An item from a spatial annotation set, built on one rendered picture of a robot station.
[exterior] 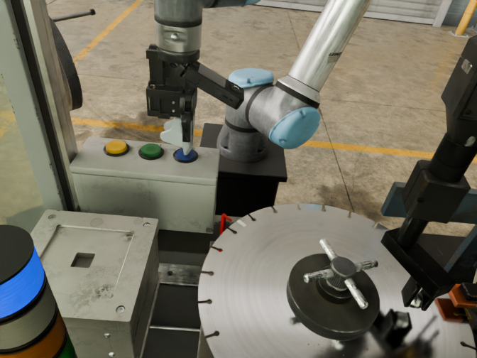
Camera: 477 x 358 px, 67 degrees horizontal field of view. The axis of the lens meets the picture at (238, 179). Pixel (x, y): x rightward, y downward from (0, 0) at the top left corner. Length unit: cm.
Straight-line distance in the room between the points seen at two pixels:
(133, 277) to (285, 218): 23
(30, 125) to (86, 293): 25
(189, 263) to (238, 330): 32
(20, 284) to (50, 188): 44
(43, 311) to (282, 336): 26
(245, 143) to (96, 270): 56
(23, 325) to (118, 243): 33
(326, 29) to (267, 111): 21
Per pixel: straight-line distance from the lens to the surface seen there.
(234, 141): 97
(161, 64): 64
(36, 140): 61
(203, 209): 73
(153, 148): 74
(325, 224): 56
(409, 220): 44
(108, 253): 57
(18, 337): 26
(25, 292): 24
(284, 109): 83
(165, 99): 65
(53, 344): 29
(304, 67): 84
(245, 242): 50
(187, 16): 59
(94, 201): 78
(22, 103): 58
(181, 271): 70
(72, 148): 76
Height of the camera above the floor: 132
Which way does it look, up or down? 38 degrees down
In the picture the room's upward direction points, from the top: 7 degrees clockwise
